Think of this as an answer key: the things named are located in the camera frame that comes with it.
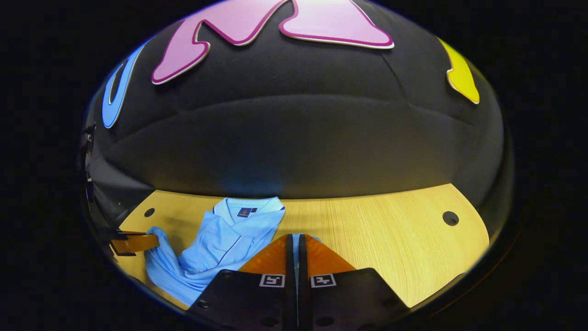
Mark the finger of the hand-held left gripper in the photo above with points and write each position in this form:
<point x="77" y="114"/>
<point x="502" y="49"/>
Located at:
<point x="138" y="243"/>

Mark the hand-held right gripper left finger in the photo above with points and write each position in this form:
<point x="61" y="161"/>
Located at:
<point x="290" y="276"/>

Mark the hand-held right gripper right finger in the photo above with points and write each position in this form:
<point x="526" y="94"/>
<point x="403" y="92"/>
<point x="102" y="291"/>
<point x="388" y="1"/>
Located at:
<point x="302" y="276"/>

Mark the light blue T-shirt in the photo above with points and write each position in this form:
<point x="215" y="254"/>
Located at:
<point x="220" y="239"/>

